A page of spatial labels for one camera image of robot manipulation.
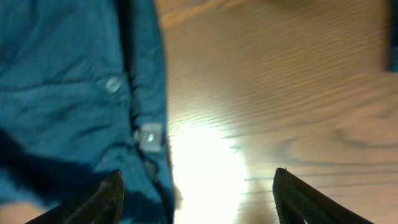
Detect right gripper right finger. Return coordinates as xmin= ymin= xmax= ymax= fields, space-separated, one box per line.
xmin=272 ymin=168 xmax=372 ymax=224

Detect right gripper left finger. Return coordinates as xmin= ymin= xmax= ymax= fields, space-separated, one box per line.
xmin=26 ymin=170 xmax=124 ymax=224

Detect dark blue shorts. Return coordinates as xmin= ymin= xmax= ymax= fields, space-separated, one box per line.
xmin=1 ymin=0 xmax=175 ymax=223

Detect folded navy garment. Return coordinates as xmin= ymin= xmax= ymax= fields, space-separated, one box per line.
xmin=389 ymin=0 xmax=397 ymax=73

